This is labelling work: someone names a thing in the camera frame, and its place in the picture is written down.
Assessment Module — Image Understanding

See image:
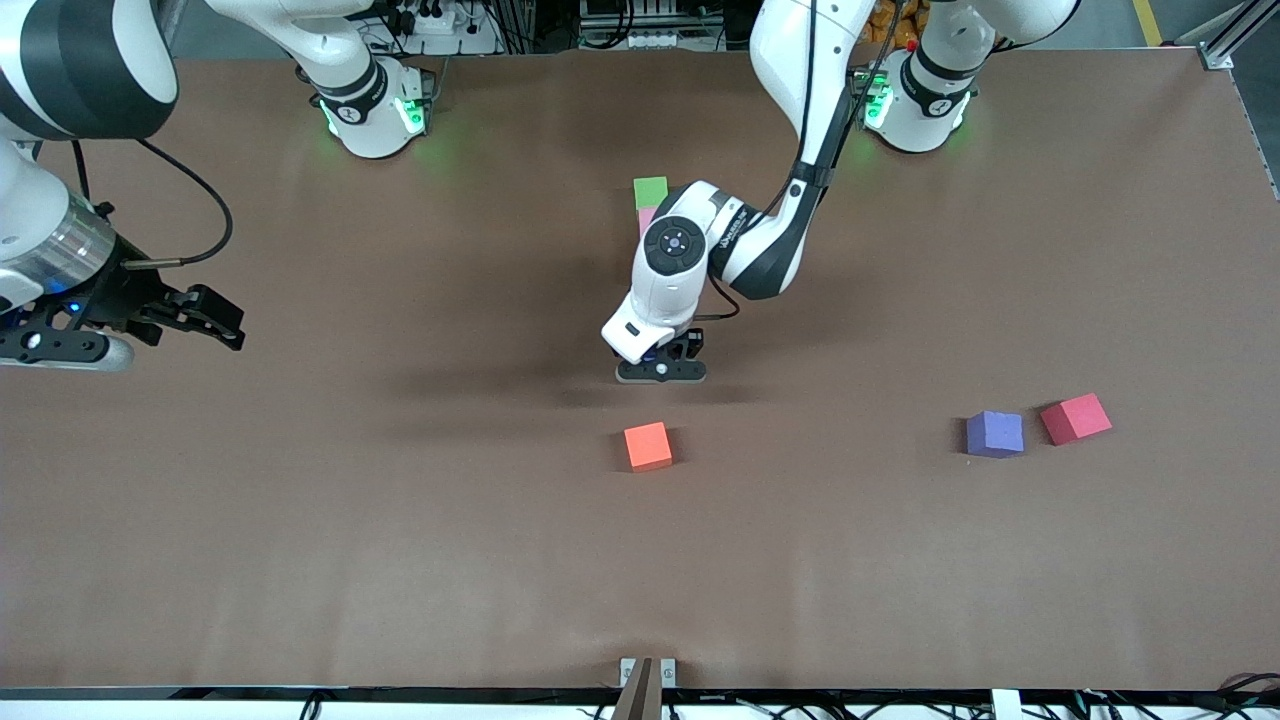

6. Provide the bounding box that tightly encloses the orange foam block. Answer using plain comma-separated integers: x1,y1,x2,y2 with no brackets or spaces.
623,421,674,472

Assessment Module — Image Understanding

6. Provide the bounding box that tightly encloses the brown table cover sheet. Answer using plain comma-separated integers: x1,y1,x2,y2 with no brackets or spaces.
0,45,1280,693

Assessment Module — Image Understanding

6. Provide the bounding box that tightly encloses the grey metal equipment rack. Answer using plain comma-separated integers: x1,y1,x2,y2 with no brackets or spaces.
578,0,691,51

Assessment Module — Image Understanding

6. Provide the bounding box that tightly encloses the purple foam block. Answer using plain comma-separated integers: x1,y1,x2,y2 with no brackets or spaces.
966,410,1025,459

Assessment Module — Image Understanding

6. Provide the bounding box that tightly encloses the red foam block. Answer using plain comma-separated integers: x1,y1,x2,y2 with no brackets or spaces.
1040,393,1113,447

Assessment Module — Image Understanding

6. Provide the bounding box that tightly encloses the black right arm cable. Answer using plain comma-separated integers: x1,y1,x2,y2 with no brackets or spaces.
40,138,235,267

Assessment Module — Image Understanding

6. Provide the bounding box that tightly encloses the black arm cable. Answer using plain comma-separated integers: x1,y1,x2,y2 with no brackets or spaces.
40,138,235,267
698,0,906,321

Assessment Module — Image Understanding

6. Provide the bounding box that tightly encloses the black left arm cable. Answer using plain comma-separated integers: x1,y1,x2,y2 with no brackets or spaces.
698,0,906,321

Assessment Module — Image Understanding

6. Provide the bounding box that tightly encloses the metal bracket plate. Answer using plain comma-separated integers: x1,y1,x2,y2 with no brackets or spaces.
619,656,678,691

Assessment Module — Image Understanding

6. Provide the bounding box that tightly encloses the brown camera mount pole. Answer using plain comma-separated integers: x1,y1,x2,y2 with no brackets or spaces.
610,656,663,720

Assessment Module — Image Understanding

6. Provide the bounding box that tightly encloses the aluminium frame profile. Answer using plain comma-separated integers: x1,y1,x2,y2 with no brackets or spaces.
1195,0,1280,73

